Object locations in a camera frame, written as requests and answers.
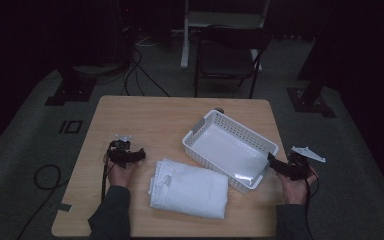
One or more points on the white plastic basket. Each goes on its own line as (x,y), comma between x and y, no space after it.
(230,150)

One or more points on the black folding chair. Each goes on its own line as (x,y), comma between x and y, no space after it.
(230,56)

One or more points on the white cloth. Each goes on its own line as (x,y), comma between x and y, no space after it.
(189,189)

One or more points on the black stand base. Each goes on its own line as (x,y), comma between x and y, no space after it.
(309,98)
(70,90)

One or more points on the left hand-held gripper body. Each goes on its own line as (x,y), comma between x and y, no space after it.
(121,154)

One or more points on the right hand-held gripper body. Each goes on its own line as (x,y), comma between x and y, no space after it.
(300,162)

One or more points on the person's right hand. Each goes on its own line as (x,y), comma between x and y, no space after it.
(294,190)

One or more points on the person's left hand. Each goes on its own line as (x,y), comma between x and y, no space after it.
(121,175)

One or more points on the small grey round object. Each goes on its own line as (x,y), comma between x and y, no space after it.
(219,110)

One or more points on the grey tape piece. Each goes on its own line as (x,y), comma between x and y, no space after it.
(64,207)

